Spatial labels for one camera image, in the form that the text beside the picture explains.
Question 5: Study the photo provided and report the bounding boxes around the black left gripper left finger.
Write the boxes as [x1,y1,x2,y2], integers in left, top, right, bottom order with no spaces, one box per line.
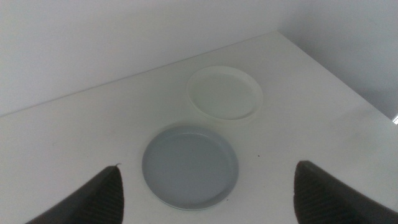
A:
[24,163,125,224]

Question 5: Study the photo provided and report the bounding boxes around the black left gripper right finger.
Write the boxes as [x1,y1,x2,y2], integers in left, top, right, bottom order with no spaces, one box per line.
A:
[293,160,398,224]

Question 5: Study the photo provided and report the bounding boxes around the grey-blue shallow bowl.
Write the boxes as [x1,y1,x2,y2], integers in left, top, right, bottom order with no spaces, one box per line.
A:
[142,124,240,212]

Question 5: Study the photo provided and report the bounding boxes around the white shallow bowl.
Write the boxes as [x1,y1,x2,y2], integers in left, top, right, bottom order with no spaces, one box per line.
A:
[186,65,264,123]

